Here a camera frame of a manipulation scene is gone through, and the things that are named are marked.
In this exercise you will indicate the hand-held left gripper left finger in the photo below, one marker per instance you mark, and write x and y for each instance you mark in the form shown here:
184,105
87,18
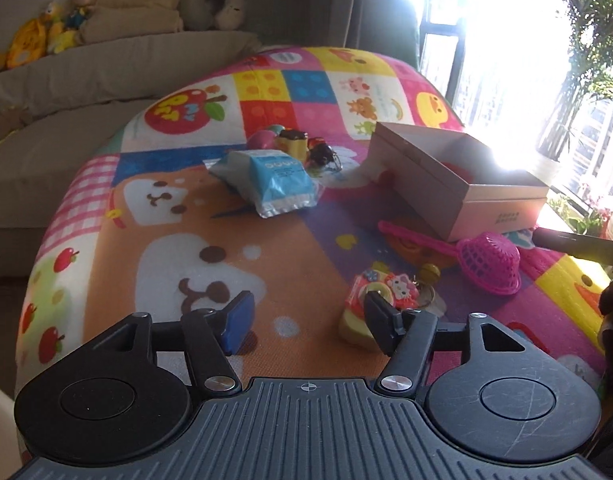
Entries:
239,321

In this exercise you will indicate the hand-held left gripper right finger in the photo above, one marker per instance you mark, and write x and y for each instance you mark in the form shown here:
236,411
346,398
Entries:
380,322

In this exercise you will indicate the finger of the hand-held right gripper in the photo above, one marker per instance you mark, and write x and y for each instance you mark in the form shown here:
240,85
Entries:
576,245

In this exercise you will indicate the pale yellow squishy toy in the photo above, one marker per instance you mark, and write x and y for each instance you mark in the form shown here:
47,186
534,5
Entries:
354,330

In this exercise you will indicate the pink cartoon toy phone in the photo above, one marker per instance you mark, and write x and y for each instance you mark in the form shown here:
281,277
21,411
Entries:
381,282

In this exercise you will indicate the pink toy strainer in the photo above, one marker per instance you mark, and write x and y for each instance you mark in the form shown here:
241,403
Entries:
489,260

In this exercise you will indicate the pink cardboard box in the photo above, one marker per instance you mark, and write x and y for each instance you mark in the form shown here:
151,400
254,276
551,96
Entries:
436,195

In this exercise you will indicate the blue white wet wipes pack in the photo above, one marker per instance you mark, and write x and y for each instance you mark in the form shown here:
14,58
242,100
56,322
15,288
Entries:
276,180

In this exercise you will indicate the yellow cake toy brown top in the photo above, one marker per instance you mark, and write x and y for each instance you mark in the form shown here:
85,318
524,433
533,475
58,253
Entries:
294,146

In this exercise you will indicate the small flower pots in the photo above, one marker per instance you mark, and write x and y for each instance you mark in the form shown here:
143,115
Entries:
581,210

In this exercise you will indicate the white plant pot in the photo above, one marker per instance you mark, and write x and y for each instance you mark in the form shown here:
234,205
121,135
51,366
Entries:
545,169

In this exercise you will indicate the colourful cartoon play mat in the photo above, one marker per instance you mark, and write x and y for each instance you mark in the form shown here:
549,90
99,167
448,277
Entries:
176,230

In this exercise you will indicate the red orange toy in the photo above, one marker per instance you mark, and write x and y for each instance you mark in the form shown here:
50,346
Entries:
459,170

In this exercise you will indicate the green potted palm plant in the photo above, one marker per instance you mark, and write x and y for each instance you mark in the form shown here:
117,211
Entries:
591,35

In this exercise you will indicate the black framed window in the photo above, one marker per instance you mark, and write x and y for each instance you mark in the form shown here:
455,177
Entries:
436,60

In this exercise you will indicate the beige sofa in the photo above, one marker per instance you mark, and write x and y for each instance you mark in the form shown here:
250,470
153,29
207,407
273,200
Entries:
46,160

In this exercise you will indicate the brown plush toy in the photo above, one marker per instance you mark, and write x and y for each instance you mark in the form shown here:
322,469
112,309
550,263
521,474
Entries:
6,122

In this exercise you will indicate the grey bear neck pillow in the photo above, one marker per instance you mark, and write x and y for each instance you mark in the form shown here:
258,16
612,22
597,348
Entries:
211,7

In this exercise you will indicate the grey curtain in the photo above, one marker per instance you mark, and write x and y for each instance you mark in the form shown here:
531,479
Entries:
336,5

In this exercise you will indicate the beige folded cushions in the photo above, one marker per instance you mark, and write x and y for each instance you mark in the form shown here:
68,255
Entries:
131,15

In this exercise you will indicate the yellow duck plush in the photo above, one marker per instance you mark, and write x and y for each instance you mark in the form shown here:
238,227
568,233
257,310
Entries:
56,30

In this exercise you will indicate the yellow plush backpack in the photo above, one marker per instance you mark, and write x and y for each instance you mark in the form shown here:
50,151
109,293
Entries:
25,45

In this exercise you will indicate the cartoon boy plush doll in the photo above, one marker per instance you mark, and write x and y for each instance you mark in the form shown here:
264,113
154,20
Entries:
79,7

